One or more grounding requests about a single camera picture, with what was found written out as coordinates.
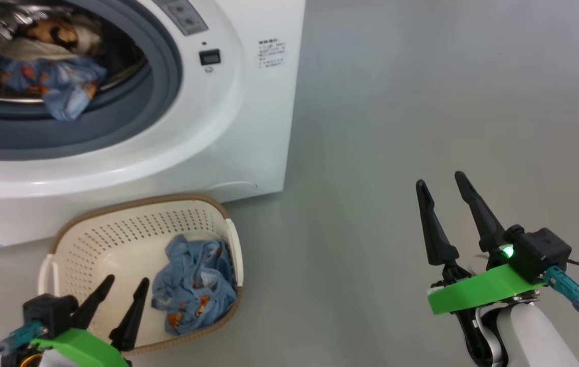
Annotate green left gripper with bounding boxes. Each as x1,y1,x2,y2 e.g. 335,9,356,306
14,274,150,367

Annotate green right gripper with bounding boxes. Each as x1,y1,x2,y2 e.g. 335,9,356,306
415,171,545,316

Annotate blue patterned shorts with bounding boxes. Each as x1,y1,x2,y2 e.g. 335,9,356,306
150,234,238,336

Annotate white Hisense washing machine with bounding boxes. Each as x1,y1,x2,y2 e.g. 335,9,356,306
0,0,306,250

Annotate cream perforated laundry basket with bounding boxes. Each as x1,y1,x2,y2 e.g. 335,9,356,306
38,194,244,356

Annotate round drain filter cover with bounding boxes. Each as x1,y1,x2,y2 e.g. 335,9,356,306
208,180,260,197

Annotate printed warning text label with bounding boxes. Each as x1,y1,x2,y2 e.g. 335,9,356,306
257,38,287,70

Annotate teal left camera connector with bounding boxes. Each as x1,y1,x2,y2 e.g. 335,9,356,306
0,320,45,355

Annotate teal camera connector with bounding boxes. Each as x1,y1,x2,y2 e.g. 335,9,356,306
0,320,45,355
543,265,579,314

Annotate teal right camera connector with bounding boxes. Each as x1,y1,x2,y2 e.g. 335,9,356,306
543,265,579,314

